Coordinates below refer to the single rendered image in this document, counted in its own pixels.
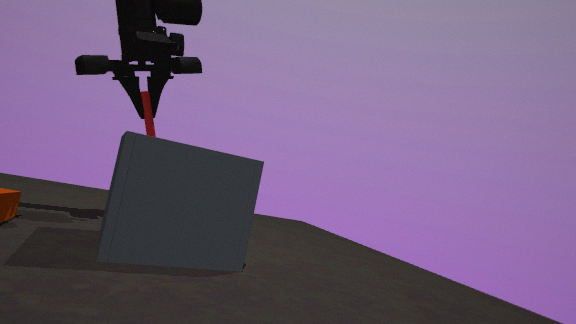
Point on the red peg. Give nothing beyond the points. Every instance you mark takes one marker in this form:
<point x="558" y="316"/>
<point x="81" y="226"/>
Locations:
<point x="148" y="116"/>

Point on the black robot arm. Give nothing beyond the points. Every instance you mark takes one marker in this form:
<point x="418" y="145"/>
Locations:
<point x="157" y="46"/>

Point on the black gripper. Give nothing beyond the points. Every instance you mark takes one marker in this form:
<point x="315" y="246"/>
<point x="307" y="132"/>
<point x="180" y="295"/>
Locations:
<point x="125" y="72"/>

